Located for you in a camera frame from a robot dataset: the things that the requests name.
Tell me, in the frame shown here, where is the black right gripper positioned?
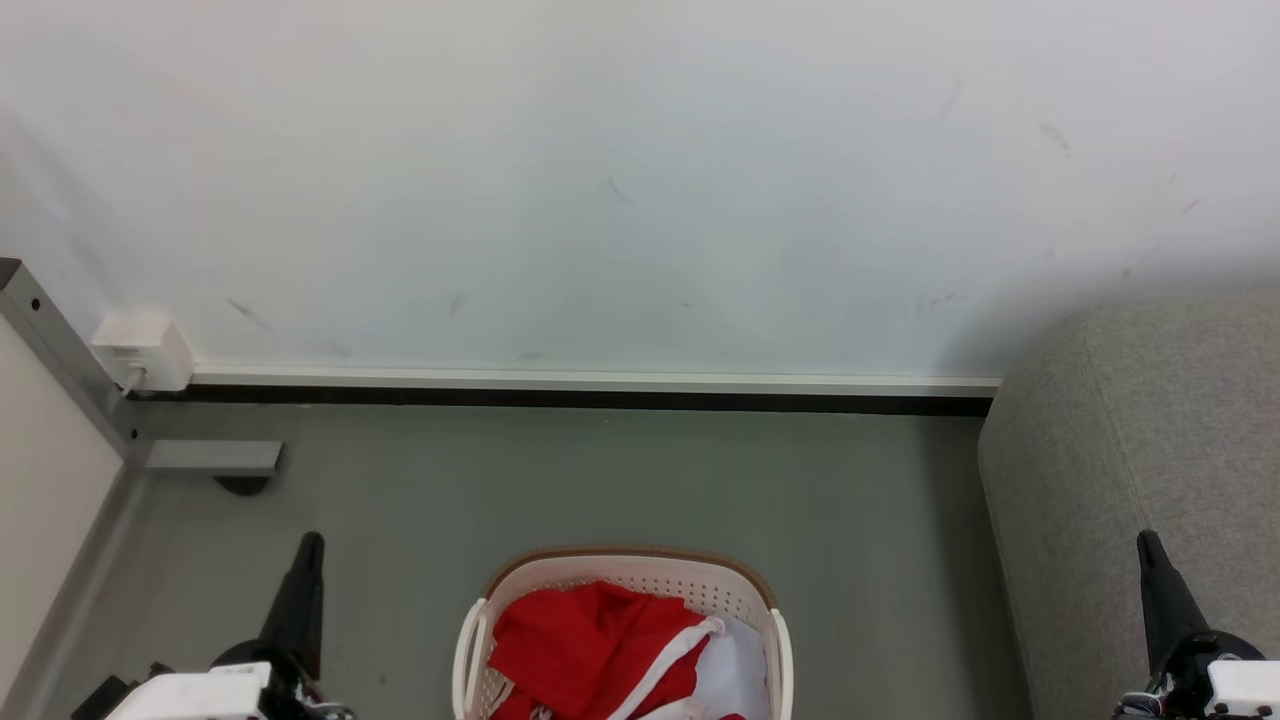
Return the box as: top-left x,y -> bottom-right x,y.
1118,530 -> 1267,720

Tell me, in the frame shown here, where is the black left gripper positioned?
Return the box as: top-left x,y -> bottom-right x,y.
212,532 -> 353,720

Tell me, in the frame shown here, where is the red and white jacket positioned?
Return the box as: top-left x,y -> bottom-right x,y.
487,581 -> 771,720

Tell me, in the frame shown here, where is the white plastic laundry basket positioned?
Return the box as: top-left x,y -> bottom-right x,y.
452,546 -> 794,720

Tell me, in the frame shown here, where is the grey fabric sofa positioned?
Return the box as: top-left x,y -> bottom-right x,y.
977,292 -> 1280,720

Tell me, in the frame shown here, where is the white side panel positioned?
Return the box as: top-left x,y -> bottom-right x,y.
0,318 -> 126,701

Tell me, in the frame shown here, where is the white and black skirting board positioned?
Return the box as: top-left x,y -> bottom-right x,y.
130,364 -> 1003,418

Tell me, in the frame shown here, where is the grey metal foot bracket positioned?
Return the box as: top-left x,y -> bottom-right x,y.
135,440 -> 286,477

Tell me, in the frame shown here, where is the white wall socket box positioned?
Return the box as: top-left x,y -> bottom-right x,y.
90,312 -> 197,393

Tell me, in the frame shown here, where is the grey metal frame post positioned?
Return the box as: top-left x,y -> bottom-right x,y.
0,257 -> 141,471

